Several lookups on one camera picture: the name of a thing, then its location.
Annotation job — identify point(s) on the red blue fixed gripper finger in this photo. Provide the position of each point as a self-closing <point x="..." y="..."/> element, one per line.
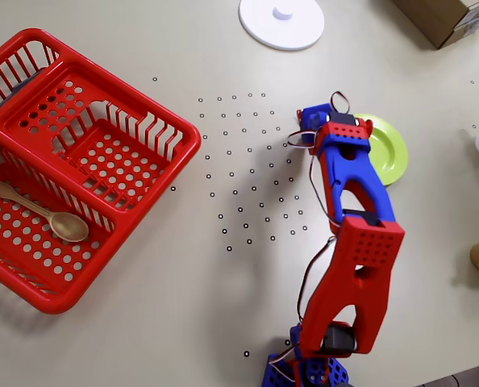
<point x="308" y="139"/>

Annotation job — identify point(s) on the beige plastic spoon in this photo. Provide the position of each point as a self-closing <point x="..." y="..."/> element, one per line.
<point x="68" y="227"/>

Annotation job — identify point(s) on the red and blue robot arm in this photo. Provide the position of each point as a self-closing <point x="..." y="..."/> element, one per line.
<point x="356" y="282"/>

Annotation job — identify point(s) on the red plastic cutlery basket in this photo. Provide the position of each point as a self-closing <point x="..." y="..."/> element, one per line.
<point x="58" y="304"/>

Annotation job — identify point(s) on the white round disc base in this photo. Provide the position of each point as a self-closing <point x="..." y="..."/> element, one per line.
<point x="263" y="28"/>

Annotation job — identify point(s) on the brown cardboard box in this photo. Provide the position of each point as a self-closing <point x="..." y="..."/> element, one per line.
<point x="433" y="16"/>

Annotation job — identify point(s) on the lime green plastic plate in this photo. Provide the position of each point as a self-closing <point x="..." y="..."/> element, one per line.
<point x="388" y="153"/>

